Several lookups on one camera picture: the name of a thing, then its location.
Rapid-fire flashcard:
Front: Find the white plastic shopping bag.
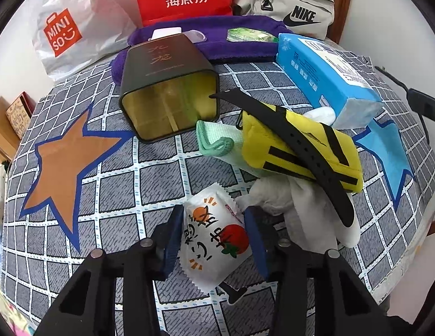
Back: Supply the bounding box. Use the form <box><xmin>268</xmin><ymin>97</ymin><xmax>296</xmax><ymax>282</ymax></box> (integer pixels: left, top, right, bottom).
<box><xmin>30</xmin><ymin>0</ymin><xmax>137</xmax><ymax>76</ymax></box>

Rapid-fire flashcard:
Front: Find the dark tin box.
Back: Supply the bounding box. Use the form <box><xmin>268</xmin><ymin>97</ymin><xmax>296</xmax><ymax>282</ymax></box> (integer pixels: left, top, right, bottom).
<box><xmin>119</xmin><ymin>33</ymin><xmax>220</xmax><ymax>144</ymax></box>

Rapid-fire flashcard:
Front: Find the blue tissue pack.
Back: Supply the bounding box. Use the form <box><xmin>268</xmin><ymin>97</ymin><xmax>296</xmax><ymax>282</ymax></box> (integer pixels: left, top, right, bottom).
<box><xmin>276</xmin><ymin>33</ymin><xmax>384</xmax><ymax>128</ymax></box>

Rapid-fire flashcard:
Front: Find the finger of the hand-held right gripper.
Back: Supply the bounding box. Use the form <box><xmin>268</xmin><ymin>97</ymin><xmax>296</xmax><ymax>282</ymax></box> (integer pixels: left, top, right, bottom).
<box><xmin>374</xmin><ymin>66</ymin><xmax>435</xmax><ymax>144</ymax></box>

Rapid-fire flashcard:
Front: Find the purple towel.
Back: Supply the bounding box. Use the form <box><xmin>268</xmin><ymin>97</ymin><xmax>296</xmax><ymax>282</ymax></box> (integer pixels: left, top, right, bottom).
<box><xmin>110</xmin><ymin>16</ymin><xmax>291</xmax><ymax>85</ymax></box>

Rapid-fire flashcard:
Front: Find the patterned flat box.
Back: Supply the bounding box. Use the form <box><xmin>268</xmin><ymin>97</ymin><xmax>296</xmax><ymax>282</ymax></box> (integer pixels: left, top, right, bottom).
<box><xmin>5</xmin><ymin>92</ymin><xmax>38</xmax><ymax>139</ymax></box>

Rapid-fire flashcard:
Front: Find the green wipes packet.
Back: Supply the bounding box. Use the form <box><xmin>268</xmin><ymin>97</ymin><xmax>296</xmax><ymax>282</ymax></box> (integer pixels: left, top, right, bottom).
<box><xmin>226</xmin><ymin>27</ymin><xmax>277</xmax><ymax>43</ymax></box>

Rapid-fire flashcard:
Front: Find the wooden bedside table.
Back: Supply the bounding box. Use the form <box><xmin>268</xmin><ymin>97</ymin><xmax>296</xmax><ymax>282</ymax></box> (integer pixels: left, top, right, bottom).
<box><xmin>0</xmin><ymin>96</ymin><xmax>22</xmax><ymax>165</ymax></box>

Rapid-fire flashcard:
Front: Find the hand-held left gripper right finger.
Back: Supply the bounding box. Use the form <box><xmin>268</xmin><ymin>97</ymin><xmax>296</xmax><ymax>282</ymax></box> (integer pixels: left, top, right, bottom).
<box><xmin>244</xmin><ymin>206</ymin><xmax>388</xmax><ymax>336</ymax></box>

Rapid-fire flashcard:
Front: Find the black watch strap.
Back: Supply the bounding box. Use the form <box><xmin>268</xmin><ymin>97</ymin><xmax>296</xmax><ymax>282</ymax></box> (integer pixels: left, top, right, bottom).
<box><xmin>209</xmin><ymin>90</ymin><xmax>355</xmax><ymax>227</ymax></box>

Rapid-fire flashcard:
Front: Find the white fruit print snack packet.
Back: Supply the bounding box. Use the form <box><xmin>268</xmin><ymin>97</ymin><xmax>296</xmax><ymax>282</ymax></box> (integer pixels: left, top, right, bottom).
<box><xmin>179</xmin><ymin>183</ymin><xmax>255</xmax><ymax>295</ymax></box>

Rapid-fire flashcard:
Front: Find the brown wooden door frame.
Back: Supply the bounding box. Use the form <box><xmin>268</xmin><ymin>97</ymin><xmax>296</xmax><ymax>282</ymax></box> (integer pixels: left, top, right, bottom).
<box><xmin>326</xmin><ymin>0</ymin><xmax>355</xmax><ymax>44</ymax></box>

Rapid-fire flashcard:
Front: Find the yellow pouch with black stripes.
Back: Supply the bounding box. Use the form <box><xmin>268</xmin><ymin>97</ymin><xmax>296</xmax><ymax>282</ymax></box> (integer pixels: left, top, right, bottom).
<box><xmin>239</xmin><ymin>104</ymin><xmax>363</xmax><ymax>195</ymax></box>

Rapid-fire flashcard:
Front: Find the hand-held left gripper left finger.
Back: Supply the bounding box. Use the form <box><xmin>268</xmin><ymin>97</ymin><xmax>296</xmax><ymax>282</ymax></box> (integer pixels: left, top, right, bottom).
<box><xmin>47</xmin><ymin>205</ymin><xmax>185</xmax><ymax>336</ymax></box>

